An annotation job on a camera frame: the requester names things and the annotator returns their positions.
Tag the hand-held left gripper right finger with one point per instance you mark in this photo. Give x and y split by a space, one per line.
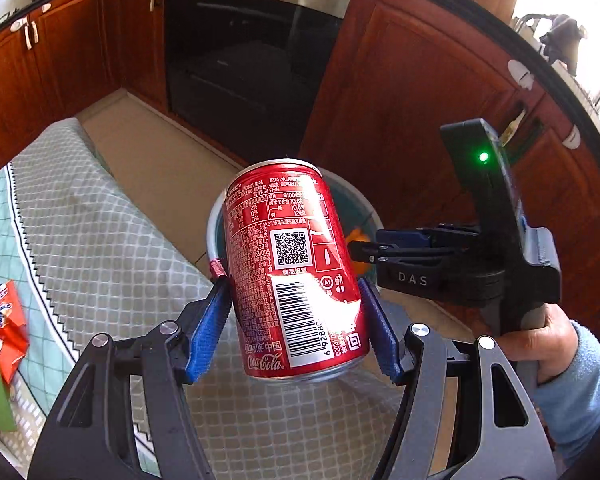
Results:
380 330

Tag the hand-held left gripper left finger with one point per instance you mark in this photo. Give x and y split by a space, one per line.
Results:
210 327

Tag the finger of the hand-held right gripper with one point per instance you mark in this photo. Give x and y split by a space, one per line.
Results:
385 255
405 238

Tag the orange peel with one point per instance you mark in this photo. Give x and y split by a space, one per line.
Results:
358 237

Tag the grey trash bin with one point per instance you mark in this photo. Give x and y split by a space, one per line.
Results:
350 210

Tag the red soda can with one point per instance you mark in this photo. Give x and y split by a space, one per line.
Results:
280 260

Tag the person's right hand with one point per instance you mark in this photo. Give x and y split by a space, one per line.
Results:
555 345

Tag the patterned tablecloth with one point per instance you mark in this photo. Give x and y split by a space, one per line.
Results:
105 260

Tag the wooden kitchen cabinet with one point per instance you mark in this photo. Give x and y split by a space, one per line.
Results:
80 50
430 100

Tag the orange snack packet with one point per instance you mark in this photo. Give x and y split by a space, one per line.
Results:
7 330

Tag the dark hanging cloth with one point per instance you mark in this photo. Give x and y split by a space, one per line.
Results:
562 40

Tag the built-in black oven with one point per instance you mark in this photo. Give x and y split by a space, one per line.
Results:
240 60

